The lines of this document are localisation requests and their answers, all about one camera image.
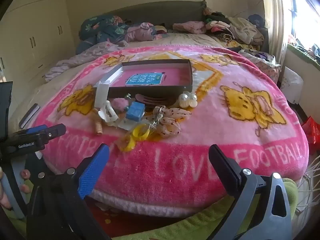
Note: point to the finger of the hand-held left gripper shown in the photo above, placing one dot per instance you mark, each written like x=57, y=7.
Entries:
x=6, y=105
x=53, y=131

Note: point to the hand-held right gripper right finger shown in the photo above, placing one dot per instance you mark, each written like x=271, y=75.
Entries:
x=225, y=172

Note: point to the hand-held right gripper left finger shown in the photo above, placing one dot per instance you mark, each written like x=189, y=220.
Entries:
x=93, y=172

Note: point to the clear plastic packet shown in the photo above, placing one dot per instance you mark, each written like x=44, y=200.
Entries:
x=123, y=125

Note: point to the white hair clip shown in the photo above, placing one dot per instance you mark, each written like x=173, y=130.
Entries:
x=108, y=111

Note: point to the pink pompom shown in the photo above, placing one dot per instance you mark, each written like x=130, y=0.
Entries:
x=119, y=104

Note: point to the spotted translucent hair claw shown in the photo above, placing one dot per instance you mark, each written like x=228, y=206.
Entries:
x=168, y=128
x=178, y=113

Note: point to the small blue box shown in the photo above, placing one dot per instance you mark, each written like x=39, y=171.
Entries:
x=135, y=111

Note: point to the cardboard box with pink inside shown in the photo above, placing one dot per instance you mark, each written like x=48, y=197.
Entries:
x=175, y=76

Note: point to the person's left hand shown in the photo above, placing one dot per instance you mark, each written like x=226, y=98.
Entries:
x=24, y=173

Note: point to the black flat rectangular object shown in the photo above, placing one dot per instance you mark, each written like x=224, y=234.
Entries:
x=28, y=116

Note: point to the pink printed blanket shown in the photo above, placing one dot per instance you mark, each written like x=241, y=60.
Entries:
x=200, y=135

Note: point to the white earring card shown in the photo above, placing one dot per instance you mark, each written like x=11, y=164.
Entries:
x=101, y=95

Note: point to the green fleece cloth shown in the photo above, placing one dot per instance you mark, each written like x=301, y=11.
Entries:
x=175, y=226

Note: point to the cream wardrobe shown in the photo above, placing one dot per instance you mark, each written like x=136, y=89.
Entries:
x=32, y=30

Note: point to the pearl hair clip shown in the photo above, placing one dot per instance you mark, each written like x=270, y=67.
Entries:
x=186, y=100

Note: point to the lilac quilt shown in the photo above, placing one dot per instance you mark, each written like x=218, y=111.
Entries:
x=87, y=56

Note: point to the red plastic item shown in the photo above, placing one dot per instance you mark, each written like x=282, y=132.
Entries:
x=312, y=132

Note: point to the dark pink hair comb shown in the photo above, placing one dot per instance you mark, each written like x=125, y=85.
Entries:
x=157, y=100

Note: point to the white plastic bag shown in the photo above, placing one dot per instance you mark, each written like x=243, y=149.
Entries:
x=291, y=85

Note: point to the dark blue floral quilt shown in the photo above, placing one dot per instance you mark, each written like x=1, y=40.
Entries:
x=105, y=31

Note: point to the floral bag of clothes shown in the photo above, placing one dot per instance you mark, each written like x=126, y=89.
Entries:
x=262, y=65

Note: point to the pink and purple garment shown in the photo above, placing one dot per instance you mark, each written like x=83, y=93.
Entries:
x=142, y=31

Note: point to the bed with beige sheet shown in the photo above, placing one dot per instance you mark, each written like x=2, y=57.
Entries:
x=190, y=40

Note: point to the green windowsill cloth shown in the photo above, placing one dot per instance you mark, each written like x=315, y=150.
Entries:
x=303, y=55

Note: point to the pile of clothes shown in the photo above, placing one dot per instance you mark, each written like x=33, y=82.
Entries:
x=240, y=27

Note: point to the pink folded garment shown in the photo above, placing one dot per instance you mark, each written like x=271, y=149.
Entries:
x=190, y=27

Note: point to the grey bed headboard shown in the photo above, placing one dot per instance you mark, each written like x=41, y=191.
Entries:
x=160, y=12

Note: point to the cream curtain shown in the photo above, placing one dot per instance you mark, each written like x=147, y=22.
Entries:
x=273, y=17

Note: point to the window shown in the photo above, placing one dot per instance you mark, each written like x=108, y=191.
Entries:
x=307, y=10

